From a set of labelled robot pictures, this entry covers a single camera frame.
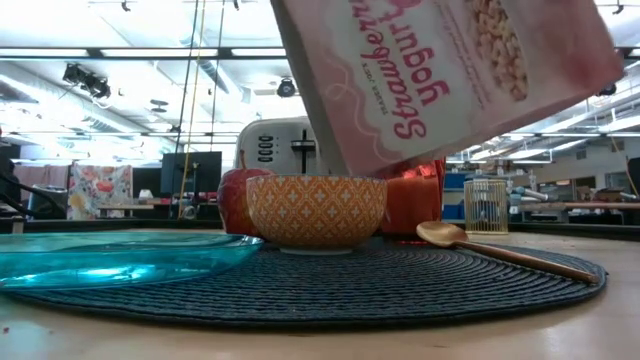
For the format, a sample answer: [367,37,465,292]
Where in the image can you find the gold spoon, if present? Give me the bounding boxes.
[415,220,601,285]

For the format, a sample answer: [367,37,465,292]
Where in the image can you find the orange drinking glass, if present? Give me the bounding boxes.
[379,158,448,237]

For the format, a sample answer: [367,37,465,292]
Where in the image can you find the black ceiling spotlight cluster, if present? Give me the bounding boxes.
[62,62,112,100]

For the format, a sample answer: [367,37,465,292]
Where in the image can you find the red yellow apple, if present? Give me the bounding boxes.
[217,148,276,240]

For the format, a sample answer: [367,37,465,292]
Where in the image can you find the wooden workbench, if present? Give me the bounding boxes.
[508,199,640,211]

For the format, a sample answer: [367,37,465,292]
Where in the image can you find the yellow hanging cable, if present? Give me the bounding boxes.
[177,0,207,219]

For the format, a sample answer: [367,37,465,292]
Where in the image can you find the black ceiling dome camera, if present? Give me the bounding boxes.
[276,77,298,99]

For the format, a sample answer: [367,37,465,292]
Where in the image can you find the floral patterned cloth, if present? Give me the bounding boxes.
[67,163,134,221]

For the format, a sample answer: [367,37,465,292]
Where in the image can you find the stainless steel four-slot toaster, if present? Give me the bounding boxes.
[233,116,346,177]

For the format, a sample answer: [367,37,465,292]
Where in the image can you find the pink cloth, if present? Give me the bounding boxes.
[14,164,69,189]

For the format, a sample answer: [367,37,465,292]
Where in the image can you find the orange patterned bowl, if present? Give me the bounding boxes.
[245,173,389,256]

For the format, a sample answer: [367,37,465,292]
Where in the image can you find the dark round woven placemat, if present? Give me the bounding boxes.
[0,237,609,330]

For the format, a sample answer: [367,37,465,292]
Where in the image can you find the blue storage bin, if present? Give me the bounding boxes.
[442,172,466,221]

